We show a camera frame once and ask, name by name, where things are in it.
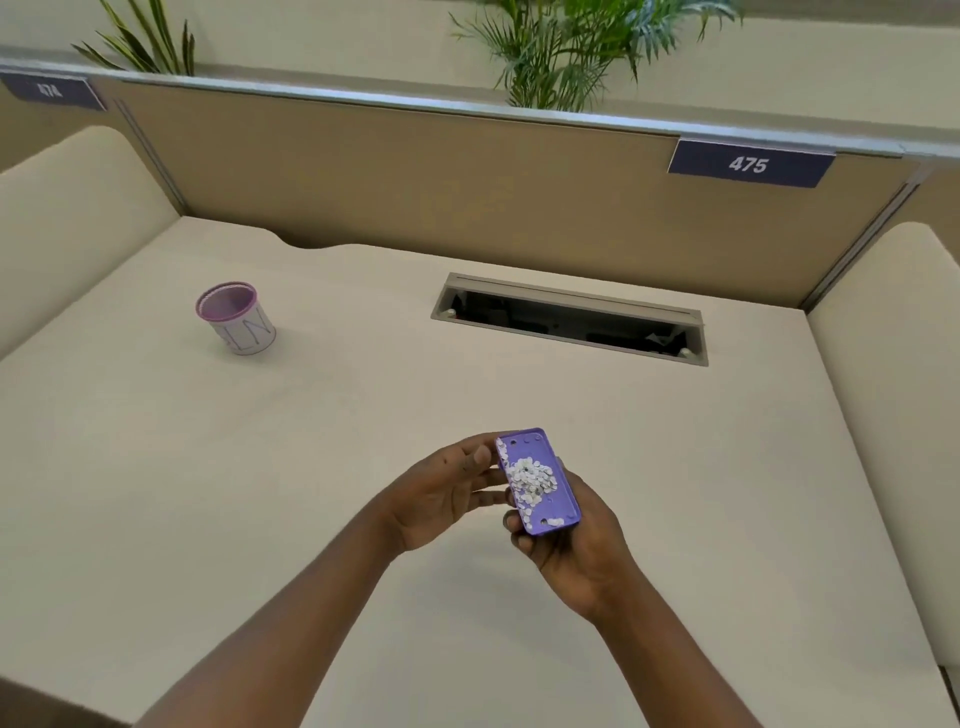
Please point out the person's left hand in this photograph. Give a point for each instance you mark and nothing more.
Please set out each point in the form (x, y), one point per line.
(427, 495)

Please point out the person's right hand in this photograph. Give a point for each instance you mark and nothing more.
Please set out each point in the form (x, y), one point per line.
(585, 559)

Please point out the person's left middle finger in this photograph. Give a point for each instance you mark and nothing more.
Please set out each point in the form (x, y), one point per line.
(493, 498)

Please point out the person's left thumb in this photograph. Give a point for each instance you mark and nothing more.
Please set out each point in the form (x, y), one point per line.
(469, 454)

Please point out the person's right thumb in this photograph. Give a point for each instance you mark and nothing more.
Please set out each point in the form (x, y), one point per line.
(571, 482)

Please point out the purple rectangular tray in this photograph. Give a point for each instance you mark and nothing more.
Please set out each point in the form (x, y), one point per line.
(559, 491)

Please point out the person's right forearm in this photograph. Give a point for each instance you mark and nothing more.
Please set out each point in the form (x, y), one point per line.
(667, 660)

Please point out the person's left forearm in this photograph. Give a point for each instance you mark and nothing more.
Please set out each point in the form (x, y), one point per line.
(285, 637)

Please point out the pile of white paper dots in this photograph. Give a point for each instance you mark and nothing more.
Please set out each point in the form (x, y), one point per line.
(531, 476)

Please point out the white cup with purple rim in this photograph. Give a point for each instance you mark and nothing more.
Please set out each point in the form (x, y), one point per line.
(244, 326)

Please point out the tan desk partition panel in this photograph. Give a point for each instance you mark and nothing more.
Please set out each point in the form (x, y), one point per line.
(450, 195)

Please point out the cream side divider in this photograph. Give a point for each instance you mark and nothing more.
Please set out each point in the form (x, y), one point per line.
(892, 420)
(67, 225)

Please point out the dark blue number sign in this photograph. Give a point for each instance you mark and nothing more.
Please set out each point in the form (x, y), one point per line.
(52, 91)
(750, 163)

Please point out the green palm plant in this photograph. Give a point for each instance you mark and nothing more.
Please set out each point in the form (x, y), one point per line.
(562, 52)

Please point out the green spiky leaf plant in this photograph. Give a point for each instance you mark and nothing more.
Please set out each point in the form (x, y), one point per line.
(146, 49)

